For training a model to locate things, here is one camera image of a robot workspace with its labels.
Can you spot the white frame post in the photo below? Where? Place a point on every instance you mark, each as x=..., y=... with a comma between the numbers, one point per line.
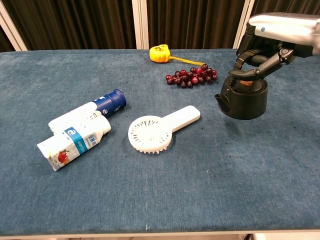
x=245, y=25
x=140, y=25
x=12, y=30

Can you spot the white strawberry yogurt bottle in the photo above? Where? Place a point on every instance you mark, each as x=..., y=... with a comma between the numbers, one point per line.
x=82, y=140

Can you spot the black pleated curtain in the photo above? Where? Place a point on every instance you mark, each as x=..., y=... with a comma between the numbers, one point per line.
x=75, y=22
x=287, y=6
x=195, y=22
x=3, y=42

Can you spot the yellow tape measure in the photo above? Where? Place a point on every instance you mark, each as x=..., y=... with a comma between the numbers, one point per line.
x=160, y=53

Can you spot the black round object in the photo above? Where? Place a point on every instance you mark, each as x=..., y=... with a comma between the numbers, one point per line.
x=245, y=105

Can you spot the red grape bunch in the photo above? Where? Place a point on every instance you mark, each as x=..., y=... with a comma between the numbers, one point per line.
x=192, y=77

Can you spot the blue table cloth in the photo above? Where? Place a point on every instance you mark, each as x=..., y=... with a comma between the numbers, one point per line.
x=175, y=187

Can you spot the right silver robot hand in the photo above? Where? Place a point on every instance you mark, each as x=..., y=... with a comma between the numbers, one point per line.
x=280, y=27

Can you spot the white bottle with blue cap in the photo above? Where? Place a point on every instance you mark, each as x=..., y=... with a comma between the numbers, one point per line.
x=111, y=102

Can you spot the white handheld fan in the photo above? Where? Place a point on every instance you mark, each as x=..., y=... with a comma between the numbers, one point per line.
x=150, y=132

